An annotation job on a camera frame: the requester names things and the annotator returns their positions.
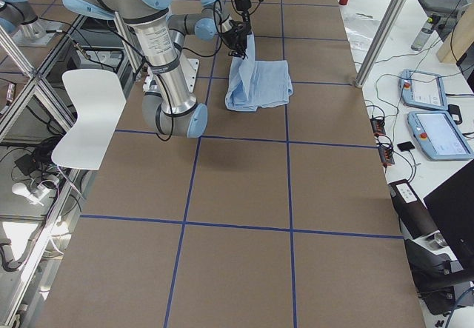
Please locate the aluminium frame post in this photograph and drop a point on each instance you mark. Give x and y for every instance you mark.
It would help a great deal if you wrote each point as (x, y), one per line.
(381, 35)

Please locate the light blue button-up shirt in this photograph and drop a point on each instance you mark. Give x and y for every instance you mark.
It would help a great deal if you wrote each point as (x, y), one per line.
(257, 84)

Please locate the teach pendant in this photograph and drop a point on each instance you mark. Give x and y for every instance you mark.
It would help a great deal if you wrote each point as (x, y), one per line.
(438, 136)
(422, 90)

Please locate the black monitor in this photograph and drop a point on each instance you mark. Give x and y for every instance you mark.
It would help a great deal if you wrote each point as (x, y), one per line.
(450, 205)

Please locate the white pedestal column base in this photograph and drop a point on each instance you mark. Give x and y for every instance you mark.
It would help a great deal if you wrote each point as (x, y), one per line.
(189, 67)

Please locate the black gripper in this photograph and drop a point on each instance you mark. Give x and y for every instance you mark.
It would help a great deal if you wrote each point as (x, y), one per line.
(243, 5)
(235, 35)

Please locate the clear plastic bag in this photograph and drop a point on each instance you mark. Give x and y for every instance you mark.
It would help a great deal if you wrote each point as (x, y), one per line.
(360, 29)

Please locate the far teach pendant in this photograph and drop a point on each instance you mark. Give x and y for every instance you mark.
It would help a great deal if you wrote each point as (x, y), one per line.
(422, 90)

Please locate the brown paper table cover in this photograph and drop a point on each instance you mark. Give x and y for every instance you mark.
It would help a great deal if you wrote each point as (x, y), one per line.
(277, 218)

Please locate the near teach pendant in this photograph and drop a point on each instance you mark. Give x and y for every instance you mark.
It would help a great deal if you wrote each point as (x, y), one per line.
(438, 136)

